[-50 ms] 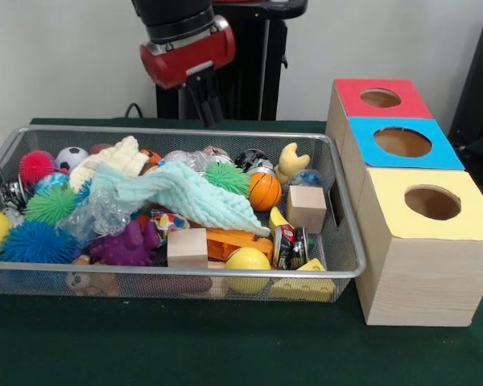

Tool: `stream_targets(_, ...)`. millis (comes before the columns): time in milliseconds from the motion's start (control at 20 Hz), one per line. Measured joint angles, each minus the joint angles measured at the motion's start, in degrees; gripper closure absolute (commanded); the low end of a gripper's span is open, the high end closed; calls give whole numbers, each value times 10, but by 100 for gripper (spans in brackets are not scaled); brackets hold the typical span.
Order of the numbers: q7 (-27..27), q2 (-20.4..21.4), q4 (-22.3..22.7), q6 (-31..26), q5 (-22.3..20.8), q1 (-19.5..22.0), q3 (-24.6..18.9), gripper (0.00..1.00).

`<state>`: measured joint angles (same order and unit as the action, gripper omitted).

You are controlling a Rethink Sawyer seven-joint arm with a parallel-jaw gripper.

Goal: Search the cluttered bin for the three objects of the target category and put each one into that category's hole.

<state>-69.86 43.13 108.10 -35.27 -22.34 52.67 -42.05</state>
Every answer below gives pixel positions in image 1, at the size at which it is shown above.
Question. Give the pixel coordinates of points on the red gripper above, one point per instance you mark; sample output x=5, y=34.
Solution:
x=185, y=56

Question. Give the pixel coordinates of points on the mint green cloth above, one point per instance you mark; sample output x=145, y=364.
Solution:
x=193, y=193

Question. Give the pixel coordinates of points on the cream white cloth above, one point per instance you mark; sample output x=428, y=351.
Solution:
x=120, y=157

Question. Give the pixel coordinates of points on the small bright dotted fabric scrunchie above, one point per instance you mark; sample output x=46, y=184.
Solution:
x=169, y=222

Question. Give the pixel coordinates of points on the small blue spiky ball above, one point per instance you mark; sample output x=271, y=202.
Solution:
x=84, y=191

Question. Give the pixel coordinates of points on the wooden box with three holes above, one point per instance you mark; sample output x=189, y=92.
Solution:
x=426, y=281

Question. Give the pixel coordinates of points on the black and white soccer ball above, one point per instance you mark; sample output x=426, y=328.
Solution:
x=70, y=157

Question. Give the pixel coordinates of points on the crushed clear plastic bottle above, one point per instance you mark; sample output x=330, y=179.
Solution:
x=100, y=213

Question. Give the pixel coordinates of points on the yellow smiley face ball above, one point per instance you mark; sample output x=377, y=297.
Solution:
x=247, y=265

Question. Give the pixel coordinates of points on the purple knobbly rubber toy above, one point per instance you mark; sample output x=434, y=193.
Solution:
x=125, y=247

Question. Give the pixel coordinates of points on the pink spiky ball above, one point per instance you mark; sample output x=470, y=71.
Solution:
x=35, y=165

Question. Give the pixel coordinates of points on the large blue spiky ball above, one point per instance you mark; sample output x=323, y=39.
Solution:
x=36, y=243

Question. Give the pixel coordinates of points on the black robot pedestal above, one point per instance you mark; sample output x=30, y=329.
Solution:
x=257, y=80

